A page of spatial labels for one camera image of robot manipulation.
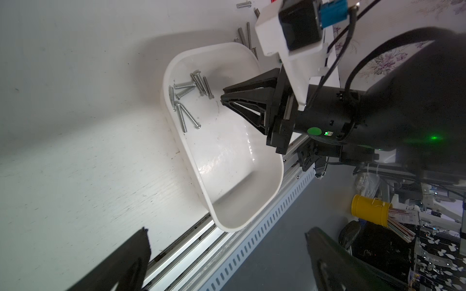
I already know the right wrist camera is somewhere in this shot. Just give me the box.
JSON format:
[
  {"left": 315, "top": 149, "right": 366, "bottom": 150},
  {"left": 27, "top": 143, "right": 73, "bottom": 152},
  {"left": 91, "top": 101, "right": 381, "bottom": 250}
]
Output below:
[{"left": 255, "top": 1, "right": 359, "bottom": 111}]

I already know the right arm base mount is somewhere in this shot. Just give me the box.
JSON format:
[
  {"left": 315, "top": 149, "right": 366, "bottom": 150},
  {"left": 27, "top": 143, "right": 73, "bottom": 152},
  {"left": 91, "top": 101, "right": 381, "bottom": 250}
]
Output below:
[{"left": 297, "top": 139, "right": 379, "bottom": 177}]

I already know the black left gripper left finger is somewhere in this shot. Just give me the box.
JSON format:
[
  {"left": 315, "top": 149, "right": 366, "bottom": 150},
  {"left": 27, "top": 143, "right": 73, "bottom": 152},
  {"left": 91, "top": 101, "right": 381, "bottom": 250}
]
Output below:
[{"left": 69, "top": 228, "right": 151, "bottom": 291}]

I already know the pile of silver screws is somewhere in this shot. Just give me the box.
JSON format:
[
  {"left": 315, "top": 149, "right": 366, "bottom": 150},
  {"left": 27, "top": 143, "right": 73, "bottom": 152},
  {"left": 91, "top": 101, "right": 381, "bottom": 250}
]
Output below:
[{"left": 168, "top": 70, "right": 214, "bottom": 133}]

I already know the white plastic storage box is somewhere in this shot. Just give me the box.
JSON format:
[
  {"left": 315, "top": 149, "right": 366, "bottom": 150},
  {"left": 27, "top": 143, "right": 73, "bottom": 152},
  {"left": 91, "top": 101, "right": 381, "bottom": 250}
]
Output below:
[{"left": 160, "top": 42, "right": 284, "bottom": 232}]

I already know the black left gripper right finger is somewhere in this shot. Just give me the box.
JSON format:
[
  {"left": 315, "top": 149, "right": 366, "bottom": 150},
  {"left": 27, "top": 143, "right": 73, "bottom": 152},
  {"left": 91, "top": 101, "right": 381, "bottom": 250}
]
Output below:
[{"left": 305, "top": 227, "right": 392, "bottom": 291}]

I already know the thin long silver screw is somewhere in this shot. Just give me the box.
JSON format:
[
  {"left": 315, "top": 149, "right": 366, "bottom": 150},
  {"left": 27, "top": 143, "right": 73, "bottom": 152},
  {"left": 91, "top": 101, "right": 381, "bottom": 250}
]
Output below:
[{"left": 246, "top": 22, "right": 252, "bottom": 50}]

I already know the yellow cylinder container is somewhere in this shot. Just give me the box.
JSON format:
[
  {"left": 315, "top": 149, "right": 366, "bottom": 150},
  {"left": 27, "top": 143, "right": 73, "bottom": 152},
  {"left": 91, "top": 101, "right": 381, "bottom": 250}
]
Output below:
[{"left": 351, "top": 195, "right": 392, "bottom": 227}]

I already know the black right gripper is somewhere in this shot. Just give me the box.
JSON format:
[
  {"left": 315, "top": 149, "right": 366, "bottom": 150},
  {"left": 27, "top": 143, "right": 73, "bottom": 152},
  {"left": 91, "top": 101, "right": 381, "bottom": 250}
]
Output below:
[{"left": 220, "top": 66, "right": 297, "bottom": 155}]

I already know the white ribbed cable duct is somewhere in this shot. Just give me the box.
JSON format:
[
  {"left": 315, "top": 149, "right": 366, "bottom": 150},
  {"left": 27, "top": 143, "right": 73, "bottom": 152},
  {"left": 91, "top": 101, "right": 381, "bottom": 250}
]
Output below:
[{"left": 185, "top": 168, "right": 316, "bottom": 291}]

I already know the thick threaded silver screw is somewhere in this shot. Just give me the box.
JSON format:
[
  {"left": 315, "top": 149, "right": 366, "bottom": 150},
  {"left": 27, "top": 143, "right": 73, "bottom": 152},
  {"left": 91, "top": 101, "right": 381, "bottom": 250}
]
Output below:
[{"left": 237, "top": 27, "right": 246, "bottom": 46}]

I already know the aluminium front rail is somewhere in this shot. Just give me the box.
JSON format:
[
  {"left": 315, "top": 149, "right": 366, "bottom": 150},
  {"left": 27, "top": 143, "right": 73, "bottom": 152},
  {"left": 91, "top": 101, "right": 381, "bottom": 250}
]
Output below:
[{"left": 143, "top": 135, "right": 308, "bottom": 291}]

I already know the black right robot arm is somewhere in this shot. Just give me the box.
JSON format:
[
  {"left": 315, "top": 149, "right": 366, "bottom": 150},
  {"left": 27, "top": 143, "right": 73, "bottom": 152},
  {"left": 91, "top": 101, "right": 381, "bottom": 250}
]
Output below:
[{"left": 221, "top": 27, "right": 466, "bottom": 182}]

